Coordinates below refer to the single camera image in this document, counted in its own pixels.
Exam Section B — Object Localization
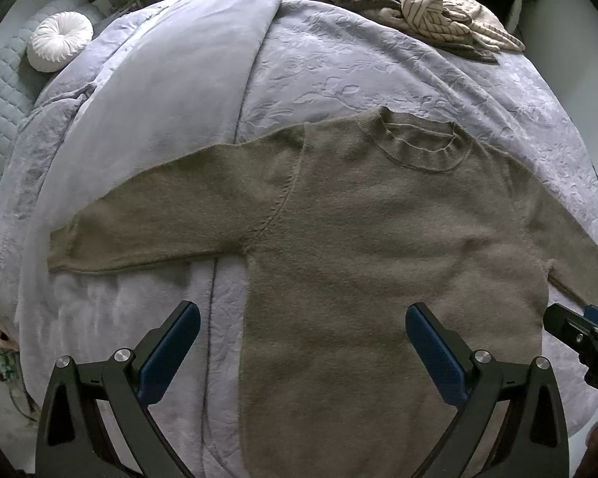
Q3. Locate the round white pleated cushion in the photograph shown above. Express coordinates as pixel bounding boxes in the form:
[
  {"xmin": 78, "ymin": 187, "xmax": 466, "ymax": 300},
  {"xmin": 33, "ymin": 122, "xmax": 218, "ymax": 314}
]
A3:
[{"xmin": 27, "ymin": 11, "xmax": 94, "ymax": 73}]

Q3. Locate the grey quilted headboard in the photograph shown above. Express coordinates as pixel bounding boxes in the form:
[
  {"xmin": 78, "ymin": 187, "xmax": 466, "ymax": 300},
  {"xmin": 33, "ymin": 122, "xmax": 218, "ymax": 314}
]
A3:
[{"xmin": 0, "ymin": 0, "xmax": 103, "ymax": 182}]

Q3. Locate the lavender embossed bedspread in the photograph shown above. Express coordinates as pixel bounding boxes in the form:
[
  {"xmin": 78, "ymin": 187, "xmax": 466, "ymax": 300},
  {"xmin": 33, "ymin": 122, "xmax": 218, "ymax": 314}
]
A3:
[{"xmin": 0, "ymin": 0, "xmax": 598, "ymax": 478}]

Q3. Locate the lavender plush blanket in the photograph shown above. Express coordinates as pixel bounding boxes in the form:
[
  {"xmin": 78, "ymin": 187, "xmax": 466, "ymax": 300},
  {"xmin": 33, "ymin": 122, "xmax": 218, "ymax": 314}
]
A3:
[{"xmin": 17, "ymin": 0, "xmax": 300, "ymax": 400}]

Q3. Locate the olive green knit sweater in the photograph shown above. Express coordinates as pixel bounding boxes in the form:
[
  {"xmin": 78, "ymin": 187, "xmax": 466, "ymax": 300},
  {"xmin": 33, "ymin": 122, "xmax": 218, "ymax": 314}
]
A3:
[{"xmin": 48, "ymin": 107, "xmax": 598, "ymax": 477}]

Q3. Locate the beige striped knit garment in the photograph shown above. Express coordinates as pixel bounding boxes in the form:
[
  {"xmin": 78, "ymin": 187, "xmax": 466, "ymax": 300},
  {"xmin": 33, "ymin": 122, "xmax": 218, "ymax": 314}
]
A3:
[{"xmin": 362, "ymin": 0, "xmax": 525, "ymax": 63}]

